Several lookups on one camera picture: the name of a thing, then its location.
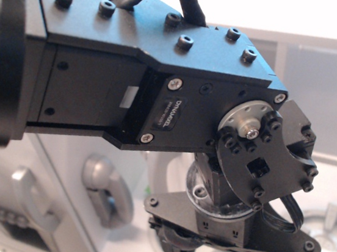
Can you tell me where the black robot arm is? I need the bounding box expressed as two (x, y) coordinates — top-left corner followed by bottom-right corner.
(0, 0), (321, 252)

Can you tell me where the grey fridge door handle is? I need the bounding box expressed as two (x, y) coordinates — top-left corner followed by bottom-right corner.
(11, 166), (60, 233)

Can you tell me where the grey toy wall phone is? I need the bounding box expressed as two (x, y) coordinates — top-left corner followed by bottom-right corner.
(81, 154), (134, 229)

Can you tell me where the grey toy stove burner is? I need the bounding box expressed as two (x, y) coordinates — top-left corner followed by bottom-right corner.
(302, 203), (337, 252)

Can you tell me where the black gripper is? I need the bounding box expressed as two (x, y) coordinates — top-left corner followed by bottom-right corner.
(144, 192), (321, 252)

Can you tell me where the white toy kitchen cabinet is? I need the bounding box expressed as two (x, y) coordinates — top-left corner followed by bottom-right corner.
(0, 9), (337, 252)

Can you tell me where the grey ice dispenser panel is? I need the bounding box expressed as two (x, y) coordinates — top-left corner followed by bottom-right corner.
(0, 206), (60, 252)

